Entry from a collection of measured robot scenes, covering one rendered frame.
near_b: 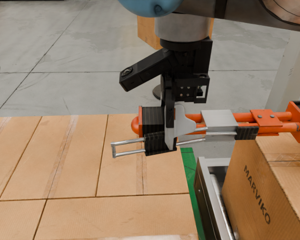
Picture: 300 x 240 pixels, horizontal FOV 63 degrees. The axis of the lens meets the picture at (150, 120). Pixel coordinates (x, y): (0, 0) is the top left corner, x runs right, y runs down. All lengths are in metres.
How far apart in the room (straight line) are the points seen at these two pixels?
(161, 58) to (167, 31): 0.06
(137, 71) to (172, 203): 0.71
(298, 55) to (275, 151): 1.10
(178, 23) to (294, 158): 0.50
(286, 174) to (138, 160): 0.71
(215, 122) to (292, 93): 1.40
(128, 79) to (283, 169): 0.45
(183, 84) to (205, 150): 1.67
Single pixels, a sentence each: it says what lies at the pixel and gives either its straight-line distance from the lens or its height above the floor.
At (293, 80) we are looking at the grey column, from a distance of 1.85.
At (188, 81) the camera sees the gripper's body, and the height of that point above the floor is 1.21.
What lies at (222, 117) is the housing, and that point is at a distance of 0.56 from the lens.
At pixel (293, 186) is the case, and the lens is 0.67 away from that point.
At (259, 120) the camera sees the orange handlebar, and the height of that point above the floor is 1.09.
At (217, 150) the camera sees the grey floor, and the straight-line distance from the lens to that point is 2.10.
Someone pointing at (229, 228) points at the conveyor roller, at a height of 0.55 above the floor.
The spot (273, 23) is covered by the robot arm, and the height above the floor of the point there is 1.35.
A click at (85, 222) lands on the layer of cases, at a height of 0.54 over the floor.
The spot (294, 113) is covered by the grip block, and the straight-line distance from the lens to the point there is 0.64.
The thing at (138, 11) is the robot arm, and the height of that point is 1.36.
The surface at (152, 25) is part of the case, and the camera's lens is 2.22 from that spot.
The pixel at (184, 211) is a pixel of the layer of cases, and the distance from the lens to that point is 1.04.
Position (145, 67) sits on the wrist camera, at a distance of 0.43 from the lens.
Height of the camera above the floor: 1.41
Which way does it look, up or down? 37 degrees down
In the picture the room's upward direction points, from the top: straight up
